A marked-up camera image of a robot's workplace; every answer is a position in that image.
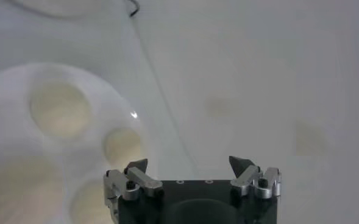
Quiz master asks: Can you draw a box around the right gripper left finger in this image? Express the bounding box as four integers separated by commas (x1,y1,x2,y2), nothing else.
103,158,165,201

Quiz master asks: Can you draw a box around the white round plate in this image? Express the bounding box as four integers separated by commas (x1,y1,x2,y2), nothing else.
0,62,157,224

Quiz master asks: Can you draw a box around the cream electric pot base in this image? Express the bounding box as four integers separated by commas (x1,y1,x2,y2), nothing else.
13,0,107,18

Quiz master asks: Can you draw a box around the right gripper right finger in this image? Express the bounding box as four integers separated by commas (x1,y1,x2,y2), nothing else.
228,155,282,200

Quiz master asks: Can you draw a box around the white main table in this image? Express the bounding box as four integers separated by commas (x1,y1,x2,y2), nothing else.
0,0,198,224

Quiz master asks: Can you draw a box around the black pot power cord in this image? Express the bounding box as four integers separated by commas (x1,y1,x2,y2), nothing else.
124,0,141,18

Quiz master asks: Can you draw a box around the white steamed baozi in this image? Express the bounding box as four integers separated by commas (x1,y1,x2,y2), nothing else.
0,158,65,224
102,127,143,171
29,80,93,139
69,178,115,224

